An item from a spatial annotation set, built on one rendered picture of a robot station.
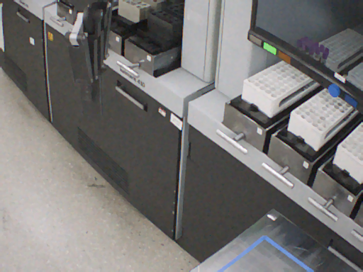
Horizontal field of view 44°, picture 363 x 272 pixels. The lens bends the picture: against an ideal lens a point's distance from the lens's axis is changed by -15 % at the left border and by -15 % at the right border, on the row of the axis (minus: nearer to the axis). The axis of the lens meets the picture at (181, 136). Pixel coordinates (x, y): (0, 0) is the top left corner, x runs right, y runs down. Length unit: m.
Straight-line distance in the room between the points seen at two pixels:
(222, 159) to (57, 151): 1.13
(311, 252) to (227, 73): 0.61
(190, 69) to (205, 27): 0.17
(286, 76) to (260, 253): 0.54
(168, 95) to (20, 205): 0.96
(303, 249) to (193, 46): 0.71
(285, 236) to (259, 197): 0.39
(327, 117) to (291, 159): 0.14
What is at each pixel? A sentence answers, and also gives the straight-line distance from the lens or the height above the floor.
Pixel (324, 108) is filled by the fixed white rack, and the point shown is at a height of 0.86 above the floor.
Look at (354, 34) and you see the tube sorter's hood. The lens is 1.03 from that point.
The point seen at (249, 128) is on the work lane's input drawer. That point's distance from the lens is 1.24.
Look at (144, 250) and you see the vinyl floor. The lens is 1.93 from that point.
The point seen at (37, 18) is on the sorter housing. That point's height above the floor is 0.65.
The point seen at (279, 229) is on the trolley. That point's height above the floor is 0.82.
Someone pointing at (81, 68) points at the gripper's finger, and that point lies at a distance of 0.63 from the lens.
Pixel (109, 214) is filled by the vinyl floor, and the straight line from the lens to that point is 2.05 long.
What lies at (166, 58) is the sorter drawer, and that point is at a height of 0.78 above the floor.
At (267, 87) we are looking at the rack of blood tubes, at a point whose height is 0.86.
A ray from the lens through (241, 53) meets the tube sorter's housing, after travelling 1.29.
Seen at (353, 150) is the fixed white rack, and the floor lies 0.87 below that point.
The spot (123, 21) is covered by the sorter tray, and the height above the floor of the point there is 0.83.
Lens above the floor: 1.56
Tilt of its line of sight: 41 degrees down
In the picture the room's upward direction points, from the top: 4 degrees clockwise
